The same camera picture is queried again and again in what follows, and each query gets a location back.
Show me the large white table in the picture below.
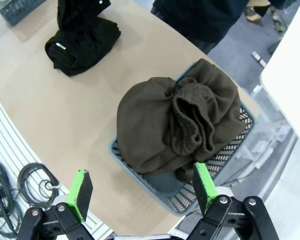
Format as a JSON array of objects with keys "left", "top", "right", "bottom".
[{"left": 259, "top": 3, "right": 300, "bottom": 141}]

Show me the grey plastic woven basket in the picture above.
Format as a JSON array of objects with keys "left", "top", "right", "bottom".
[
  {"left": 108, "top": 62, "right": 256, "bottom": 217},
  {"left": 0, "top": 0, "right": 48, "bottom": 28}
]

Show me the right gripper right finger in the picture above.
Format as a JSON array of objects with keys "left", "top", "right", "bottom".
[{"left": 187, "top": 162, "right": 281, "bottom": 240}]

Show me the person in black t-shirt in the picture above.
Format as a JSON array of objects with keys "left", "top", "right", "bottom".
[{"left": 151, "top": 0, "right": 250, "bottom": 55}]

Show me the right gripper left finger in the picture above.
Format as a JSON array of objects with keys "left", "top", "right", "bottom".
[{"left": 16, "top": 169, "right": 96, "bottom": 240}]

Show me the brown sweatshirt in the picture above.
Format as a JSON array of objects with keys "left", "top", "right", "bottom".
[{"left": 116, "top": 58, "right": 242, "bottom": 183}]

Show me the white power strip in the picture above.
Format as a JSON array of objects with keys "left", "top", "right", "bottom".
[{"left": 251, "top": 51, "right": 267, "bottom": 67}]

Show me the folded black garment white label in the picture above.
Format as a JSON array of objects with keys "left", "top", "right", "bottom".
[{"left": 44, "top": 17, "right": 122, "bottom": 77}]

